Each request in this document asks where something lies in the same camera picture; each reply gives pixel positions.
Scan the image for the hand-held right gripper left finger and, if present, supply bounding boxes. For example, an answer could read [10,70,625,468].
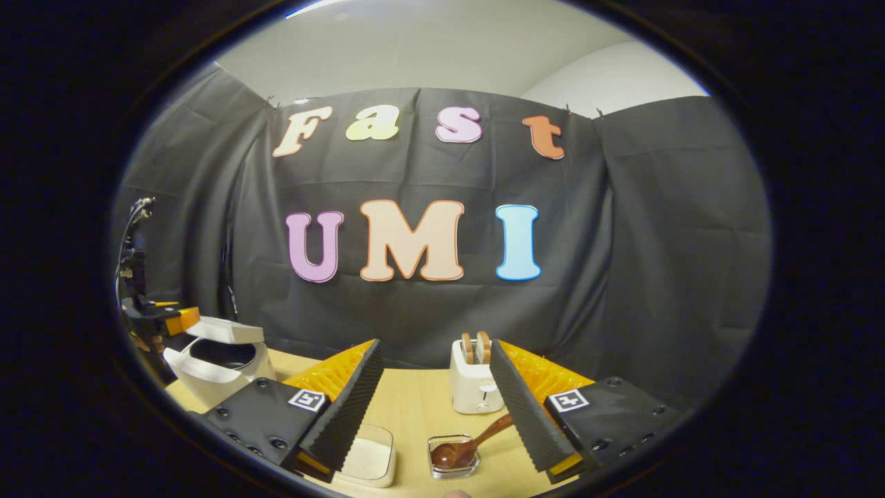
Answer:
[204,339,383,483]

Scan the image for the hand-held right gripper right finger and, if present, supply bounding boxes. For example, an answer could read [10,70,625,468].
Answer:
[490,339,682,485]

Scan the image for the clear box of white rice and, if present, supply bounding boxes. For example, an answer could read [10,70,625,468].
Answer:
[335,423,397,488]

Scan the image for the white rice cooker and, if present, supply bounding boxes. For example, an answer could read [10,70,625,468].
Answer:
[163,316,277,409]

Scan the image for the brown wooden spoon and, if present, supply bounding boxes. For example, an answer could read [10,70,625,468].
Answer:
[431,414,514,471]

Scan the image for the clear wire chopstick holder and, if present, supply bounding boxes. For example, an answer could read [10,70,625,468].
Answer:
[427,434,481,480]

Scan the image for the white toaster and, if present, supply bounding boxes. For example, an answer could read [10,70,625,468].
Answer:
[449,339,505,416]

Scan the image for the black backdrop cloth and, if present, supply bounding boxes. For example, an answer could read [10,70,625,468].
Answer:
[111,62,772,409]

